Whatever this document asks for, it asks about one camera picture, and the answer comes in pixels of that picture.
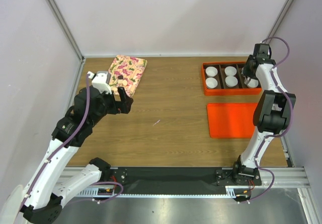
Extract brown box insert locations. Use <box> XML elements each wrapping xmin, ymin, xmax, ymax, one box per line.
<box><xmin>201</xmin><ymin>62</ymin><xmax>247</xmax><ymax>90</ymax></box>

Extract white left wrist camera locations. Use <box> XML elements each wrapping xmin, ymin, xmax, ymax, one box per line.
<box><xmin>87</xmin><ymin>71</ymin><xmax>112</xmax><ymax>95</ymax></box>

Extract metal tongs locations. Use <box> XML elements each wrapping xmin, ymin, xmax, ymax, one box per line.
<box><xmin>243</xmin><ymin>76</ymin><xmax>253</xmax><ymax>85</ymax></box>

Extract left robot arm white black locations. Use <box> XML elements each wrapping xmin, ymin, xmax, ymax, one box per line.
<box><xmin>20</xmin><ymin>86</ymin><xmax>133</xmax><ymax>223</ymax></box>

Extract white paper cup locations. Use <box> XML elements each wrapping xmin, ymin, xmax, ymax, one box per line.
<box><xmin>205</xmin><ymin>66</ymin><xmax>218</xmax><ymax>78</ymax></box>
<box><xmin>225</xmin><ymin>76</ymin><xmax>238</xmax><ymax>88</ymax></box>
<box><xmin>247</xmin><ymin>79</ymin><xmax>259</xmax><ymax>88</ymax></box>
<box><xmin>224</xmin><ymin>66</ymin><xmax>237</xmax><ymax>76</ymax></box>
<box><xmin>205</xmin><ymin>78</ymin><xmax>218</xmax><ymax>89</ymax></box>

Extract aluminium frame post left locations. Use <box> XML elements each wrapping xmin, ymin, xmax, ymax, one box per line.
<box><xmin>46</xmin><ymin>0</ymin><xmax>85</xmax><ymax>62</ymax></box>

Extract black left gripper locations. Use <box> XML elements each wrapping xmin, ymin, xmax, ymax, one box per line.
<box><xmin>89</xmin><ymin>86</ymin><xmax>133</xmax><ymax>126</ymax></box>

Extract orange box lid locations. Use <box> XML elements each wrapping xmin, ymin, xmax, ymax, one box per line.
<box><xmin>207</xmin><ymin>103</ymin><xmax>257</xmax><ymax>139</ymax></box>

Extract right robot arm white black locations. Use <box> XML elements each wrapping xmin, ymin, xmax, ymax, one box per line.
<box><xmin>231</xmin><ymin>43</ymin><xmax>296</xmax><ymax>185</ymax></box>

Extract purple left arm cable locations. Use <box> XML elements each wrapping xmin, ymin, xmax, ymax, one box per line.
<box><xmin>20</xmin><ymin>73</ymin><xmax>124</xmax><ymax>207</ymax></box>

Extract aluminium frame post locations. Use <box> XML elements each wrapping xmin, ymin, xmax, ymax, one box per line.
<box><xmin>257</xmin><ymin>0</ymin><xmax>305</xmax><ymax>58</ymax></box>
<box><xmin>46</xmin><ymin>0</ymin><xmax>85</xmax><ymax>62</ymax></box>

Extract orange chocolate box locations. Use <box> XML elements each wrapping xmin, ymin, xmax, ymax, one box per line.
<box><xmin>201</xmin><ymin>61</ymin><xmax>262</xmax><ymax>96</ymax></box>

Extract floral tray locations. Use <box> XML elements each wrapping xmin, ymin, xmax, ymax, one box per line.
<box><xmin>108</xmin><ymin>55</ymin><xmax>147</xmax><ymax>97</ymax></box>

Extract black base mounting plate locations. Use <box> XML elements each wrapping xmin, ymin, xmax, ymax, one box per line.
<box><xmin>111</xmin><ymin>167</ymin><xmax>262</xmax><ymax>195</ymax></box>

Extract aluminium frame post right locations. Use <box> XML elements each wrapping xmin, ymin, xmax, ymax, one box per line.
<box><xmin>257</xmin><ymin>0</ymin><xmax>305</xmax><ymax>58</ymax></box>

